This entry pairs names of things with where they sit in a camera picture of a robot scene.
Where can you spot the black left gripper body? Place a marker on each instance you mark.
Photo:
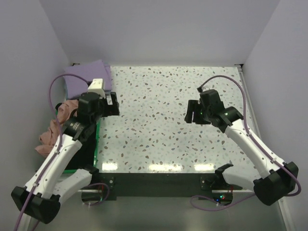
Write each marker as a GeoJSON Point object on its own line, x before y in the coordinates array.
{"type": "Point", "coordinates": [104, 110]}

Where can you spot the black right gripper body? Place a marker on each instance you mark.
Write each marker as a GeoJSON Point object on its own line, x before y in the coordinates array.
{"type": "Point", "coordinates": [205, 112]}

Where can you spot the purple t-shirt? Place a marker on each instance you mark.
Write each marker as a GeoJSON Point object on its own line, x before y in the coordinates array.
{"type": "Point", "coordinates": [97, 69]}

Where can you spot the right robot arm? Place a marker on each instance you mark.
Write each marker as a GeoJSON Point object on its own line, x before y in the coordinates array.
{"type": "Point", "coordinates": [276, 178]}

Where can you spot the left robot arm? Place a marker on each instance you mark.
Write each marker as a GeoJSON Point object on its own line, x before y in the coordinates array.
{"type": "Point", "coordinates": [42, 196]}

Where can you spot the black t-shirt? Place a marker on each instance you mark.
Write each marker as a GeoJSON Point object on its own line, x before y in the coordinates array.
{"type": "Point", "coordinates": [84, 156]}

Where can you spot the pink crumpled t-shirt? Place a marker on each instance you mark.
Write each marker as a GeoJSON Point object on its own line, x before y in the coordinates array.
{"type": "Point", "coordinates": [49, 137]}

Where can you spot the green plastic bin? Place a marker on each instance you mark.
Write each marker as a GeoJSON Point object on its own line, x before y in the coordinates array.
{"type": "Point", "coordinates": [97, 130]}

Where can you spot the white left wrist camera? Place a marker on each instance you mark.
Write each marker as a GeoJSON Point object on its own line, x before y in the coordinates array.
{"type": "Point", "coordinates": [97, 86]}

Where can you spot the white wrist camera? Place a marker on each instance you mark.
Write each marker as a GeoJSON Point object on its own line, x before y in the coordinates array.
{"type": "Point", "coordinates": [97, 86]}
{"type": "Point", "coordinates": [202, 89]}

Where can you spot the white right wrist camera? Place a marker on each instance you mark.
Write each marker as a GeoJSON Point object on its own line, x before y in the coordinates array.
{"type": "Point", "coordinates": [202, 89]}

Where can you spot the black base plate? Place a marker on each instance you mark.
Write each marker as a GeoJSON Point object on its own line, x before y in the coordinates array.
{"type": "Point", "coordinates": [158, 185]}

